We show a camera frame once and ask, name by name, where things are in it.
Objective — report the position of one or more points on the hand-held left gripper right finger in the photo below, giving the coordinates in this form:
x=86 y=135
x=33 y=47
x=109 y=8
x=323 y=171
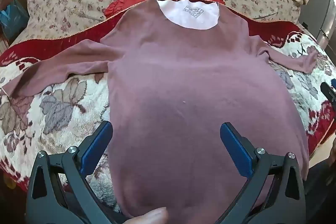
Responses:
x=236 y=150

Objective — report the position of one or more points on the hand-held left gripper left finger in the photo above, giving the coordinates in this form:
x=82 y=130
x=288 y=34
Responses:
x=95 y=149

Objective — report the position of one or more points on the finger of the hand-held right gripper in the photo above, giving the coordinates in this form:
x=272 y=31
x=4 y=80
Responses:
x=329 y=94

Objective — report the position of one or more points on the mauve long-sleeve shirt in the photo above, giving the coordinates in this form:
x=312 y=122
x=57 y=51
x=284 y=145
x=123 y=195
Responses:
x=183 y=82

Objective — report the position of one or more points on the person's left hand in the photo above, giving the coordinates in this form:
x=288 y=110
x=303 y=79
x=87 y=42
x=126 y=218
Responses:
x=151 y=216

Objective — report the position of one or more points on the red and cream plush blanket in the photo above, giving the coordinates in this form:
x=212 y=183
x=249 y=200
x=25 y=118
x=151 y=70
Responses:
x=65 y=108

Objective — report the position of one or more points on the grey cabinet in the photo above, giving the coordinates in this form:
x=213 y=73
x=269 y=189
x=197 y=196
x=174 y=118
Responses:
x=320 y=11

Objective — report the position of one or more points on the blue plastic bag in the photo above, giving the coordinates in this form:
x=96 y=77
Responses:
x=13 y=19

